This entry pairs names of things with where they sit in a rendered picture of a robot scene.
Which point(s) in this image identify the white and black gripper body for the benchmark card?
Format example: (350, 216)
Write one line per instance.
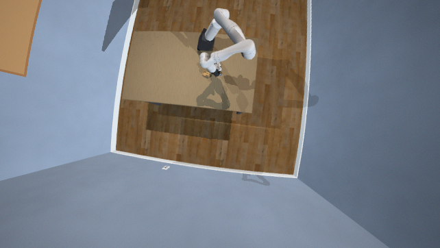
(215, 71)

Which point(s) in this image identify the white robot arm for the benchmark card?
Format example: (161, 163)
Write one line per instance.
(243, 46)

